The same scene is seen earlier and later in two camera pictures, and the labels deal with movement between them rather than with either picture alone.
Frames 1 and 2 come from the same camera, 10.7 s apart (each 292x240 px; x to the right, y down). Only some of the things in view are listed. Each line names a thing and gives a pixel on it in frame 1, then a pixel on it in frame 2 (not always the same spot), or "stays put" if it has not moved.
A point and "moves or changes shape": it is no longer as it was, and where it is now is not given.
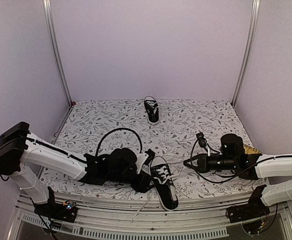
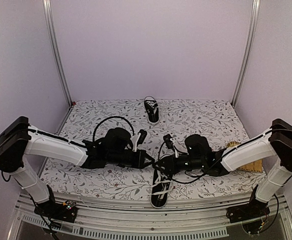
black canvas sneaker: (152, 109) stays put
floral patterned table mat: (113, 141) stays put
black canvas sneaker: (163, 184) moves or changes shape
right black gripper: (202, 163) -> (167, 159)
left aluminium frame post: (50, 19) stays put
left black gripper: (142, 186) -> (140, 162)
